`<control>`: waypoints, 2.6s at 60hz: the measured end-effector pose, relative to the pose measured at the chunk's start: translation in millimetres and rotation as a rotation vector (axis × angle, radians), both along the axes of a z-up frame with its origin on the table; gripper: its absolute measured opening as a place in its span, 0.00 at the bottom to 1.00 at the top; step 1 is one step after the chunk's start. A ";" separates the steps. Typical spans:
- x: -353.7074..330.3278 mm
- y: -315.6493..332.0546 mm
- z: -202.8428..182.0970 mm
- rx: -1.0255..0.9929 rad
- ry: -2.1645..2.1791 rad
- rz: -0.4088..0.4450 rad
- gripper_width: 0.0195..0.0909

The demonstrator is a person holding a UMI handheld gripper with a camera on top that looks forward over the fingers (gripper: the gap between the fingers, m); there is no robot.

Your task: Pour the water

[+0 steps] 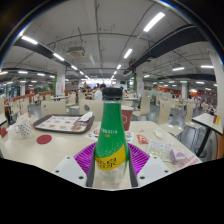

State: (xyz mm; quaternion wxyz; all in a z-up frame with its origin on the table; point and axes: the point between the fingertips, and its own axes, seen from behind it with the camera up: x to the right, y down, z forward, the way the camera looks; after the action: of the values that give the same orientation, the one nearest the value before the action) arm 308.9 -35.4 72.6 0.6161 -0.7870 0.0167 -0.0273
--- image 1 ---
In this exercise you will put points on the green drink bottle yellow label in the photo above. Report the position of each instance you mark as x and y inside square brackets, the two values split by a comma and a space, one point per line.
[111, 140]

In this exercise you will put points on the red paper cup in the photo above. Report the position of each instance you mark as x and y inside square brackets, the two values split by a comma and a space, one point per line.
[127, 118]

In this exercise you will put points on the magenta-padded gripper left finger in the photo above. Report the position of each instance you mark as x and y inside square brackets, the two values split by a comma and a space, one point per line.
[83, 159]

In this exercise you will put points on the clear plastic packet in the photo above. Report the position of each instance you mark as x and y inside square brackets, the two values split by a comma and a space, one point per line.
[159, 150]

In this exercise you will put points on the beige side table black leg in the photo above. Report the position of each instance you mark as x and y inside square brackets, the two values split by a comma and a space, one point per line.
[208, 120]

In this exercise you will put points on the white leaflet red print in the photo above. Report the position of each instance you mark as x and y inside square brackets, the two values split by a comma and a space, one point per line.
[191, 160]

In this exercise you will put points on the small red sauce packet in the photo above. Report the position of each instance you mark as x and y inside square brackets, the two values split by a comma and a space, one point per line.
[142, 139]

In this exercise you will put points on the ceiling strip lights group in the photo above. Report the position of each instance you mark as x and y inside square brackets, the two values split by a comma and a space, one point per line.
[154, 21]

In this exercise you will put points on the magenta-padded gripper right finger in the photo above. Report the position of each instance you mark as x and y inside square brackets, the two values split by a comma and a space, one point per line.
[140, 160]

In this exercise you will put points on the person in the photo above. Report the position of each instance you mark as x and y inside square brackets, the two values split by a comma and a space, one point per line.
[98, 94]

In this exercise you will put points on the brown food tray paper liner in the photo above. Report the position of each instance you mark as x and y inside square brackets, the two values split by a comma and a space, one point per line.
[60, 124]

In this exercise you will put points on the far beige chairs group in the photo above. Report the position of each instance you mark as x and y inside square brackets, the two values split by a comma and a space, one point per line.
[144, 106]

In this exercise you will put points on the flat round red coaster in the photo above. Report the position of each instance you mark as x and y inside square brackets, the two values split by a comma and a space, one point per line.
[44, 139]

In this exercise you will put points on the orange printed food wrapper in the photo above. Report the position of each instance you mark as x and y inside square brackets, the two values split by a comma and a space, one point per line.
[25, 117]

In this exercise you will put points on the ceiling air conditioner unit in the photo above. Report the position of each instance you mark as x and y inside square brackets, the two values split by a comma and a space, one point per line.
[76, 52]

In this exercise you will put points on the colourful sticker sheet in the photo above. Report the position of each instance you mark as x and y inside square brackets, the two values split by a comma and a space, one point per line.
[91, 134]

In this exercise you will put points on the crumpled white napkin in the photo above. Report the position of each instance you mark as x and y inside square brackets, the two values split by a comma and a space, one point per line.
[86, 116]

